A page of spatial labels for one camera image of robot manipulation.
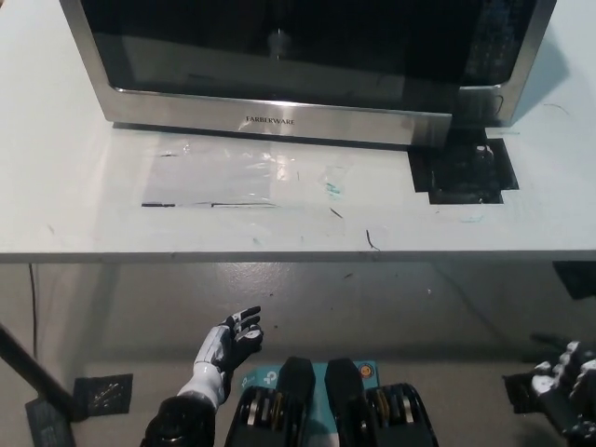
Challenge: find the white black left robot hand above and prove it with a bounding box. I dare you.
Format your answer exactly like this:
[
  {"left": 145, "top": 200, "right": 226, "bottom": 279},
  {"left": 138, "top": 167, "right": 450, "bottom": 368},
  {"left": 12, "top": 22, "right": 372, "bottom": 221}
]
[{"left": 194, "top": 305, "right": 265, "bottom": 374}]

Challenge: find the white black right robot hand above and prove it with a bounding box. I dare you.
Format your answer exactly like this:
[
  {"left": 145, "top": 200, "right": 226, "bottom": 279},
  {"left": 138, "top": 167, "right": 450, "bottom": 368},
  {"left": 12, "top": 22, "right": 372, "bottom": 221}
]
[{"left": 530, "top": 340, "right": 596, "bottom": 423}]

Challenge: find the stainless steel microwave body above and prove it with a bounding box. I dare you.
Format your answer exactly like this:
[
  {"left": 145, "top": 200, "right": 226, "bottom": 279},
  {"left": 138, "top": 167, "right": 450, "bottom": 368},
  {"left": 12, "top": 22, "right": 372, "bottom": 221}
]
[{"left": 449, "top": 0, "right": 560, "bottom": 129}]

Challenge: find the teal cardboard box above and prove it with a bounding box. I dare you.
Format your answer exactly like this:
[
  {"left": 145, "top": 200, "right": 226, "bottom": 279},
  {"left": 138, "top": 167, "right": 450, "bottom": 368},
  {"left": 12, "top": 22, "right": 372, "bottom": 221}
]
[{"left": 235, "top": 359, "right": 386, "bottom": 447}]

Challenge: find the small black floor tape patch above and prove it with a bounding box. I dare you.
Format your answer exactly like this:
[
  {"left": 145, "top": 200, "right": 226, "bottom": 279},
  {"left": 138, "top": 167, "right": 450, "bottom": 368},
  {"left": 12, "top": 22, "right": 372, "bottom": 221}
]
[{"left": 73, "top": 372, "right": 134, "bottom": 416}]

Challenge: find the black metal support pole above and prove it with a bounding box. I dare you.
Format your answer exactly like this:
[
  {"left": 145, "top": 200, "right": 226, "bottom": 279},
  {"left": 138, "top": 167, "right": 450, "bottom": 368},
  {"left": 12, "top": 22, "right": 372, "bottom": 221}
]
[{"left": 0, "top": 319, "right": 78, "bottom": 423}]

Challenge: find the black floor plate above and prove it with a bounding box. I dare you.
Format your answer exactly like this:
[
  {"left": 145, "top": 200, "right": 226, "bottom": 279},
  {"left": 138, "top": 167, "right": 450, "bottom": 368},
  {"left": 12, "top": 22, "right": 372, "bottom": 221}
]
[{"left": 25, "top": 397, "right": 76, "bottom": 447}]

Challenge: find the black tape patch on table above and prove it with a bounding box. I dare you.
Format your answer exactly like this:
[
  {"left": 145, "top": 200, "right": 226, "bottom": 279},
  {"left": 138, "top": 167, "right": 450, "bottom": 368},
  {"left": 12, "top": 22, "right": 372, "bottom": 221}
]
[{"left": 407, "top": 129, "right": 521, "bottom": 206}]

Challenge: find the thin black cable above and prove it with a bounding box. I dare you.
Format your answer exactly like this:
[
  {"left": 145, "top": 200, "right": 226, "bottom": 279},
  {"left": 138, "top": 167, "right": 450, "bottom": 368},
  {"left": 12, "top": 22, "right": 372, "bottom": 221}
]
[{"left": 27, "top": 263, "right": 41, "bottom": 372}]

